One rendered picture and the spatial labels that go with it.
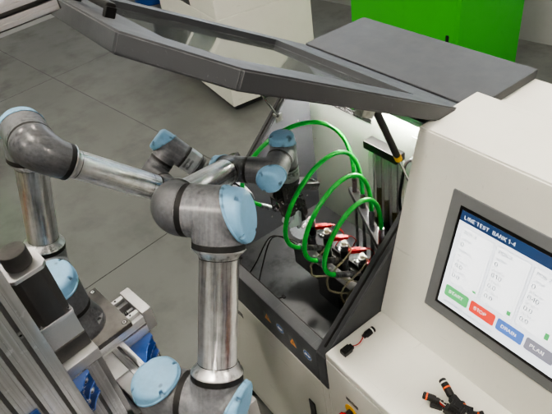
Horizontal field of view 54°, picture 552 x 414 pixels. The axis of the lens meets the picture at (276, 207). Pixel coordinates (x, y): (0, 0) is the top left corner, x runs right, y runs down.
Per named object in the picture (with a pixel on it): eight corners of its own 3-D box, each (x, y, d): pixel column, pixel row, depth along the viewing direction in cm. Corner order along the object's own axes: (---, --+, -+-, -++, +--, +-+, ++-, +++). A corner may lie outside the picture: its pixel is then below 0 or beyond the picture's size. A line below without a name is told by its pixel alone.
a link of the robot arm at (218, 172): (128, 239, 116) (218, 184, 161) (175, 244, 113) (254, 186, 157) (123, 186, 113) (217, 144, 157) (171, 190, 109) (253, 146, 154)
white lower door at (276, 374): (241, 375, 253) (210, 274, 210) (245, 373, 254) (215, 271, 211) (335, 485, 210) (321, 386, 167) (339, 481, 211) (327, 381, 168)
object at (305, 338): (213, 275, 209) (204, 245, 199) (223, 269, 210) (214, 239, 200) (319, 381, 168) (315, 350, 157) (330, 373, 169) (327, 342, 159)
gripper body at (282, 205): (272, 210, 172) (266, 180, 164) (293, 197, 175) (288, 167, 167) (287, 221, 166) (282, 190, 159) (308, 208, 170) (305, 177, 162)
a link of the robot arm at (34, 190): (35, 300, 159) (2, 126, 131) (23, 272, 169) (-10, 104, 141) (77, 287, 165) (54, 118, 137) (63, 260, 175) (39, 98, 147)
